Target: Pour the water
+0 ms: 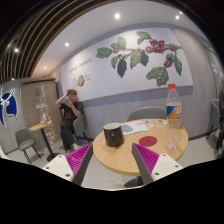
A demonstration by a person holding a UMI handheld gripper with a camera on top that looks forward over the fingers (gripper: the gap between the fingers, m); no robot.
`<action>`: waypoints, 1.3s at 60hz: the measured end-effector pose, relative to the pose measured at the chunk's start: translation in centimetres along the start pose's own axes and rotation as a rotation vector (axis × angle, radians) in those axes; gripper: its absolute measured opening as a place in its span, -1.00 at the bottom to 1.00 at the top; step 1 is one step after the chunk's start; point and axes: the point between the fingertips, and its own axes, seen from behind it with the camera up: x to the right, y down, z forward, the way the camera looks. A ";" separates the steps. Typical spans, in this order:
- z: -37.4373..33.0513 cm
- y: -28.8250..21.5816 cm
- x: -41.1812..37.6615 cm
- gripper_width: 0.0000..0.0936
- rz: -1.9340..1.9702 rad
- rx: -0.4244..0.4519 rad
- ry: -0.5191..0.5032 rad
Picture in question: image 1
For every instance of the clear plastic bottle red cap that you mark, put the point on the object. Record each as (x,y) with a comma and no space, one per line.
(173,115)

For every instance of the blue deer logo sign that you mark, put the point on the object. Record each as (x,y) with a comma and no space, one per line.
(8,105)

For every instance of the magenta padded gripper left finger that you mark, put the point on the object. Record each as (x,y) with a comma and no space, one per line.
(73,166)

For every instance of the coffee plant wall mural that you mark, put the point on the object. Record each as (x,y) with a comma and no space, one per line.
(124,57)

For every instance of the clear glass on table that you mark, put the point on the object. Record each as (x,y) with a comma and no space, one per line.
(161,123)

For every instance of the wooden locker cabinet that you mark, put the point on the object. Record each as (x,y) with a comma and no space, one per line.
(38,99)

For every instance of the grey chair at left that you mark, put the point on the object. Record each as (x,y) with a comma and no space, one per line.
(25,140)

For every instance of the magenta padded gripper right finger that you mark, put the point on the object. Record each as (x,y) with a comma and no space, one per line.
(153,166)

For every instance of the dark brown mug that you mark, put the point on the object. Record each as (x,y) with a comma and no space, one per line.
(113,134)

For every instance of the small round side table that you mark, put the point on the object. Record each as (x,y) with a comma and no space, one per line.
(41,128)

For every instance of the grey chair behind table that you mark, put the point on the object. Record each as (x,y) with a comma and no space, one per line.
(148,112)

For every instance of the grey chair at right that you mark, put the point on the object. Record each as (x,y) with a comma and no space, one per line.
(215,115)

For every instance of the red round coaster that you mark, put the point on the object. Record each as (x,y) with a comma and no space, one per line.
(148,141)

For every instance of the grey chair under person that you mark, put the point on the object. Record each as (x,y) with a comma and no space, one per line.
(79,130)

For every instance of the round wooden table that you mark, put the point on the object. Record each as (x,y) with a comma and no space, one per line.
(120,159)

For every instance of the seated person in black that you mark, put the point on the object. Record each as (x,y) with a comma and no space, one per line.
(72,110)

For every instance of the white paper sheet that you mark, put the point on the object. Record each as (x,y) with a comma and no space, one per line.
(133,127)

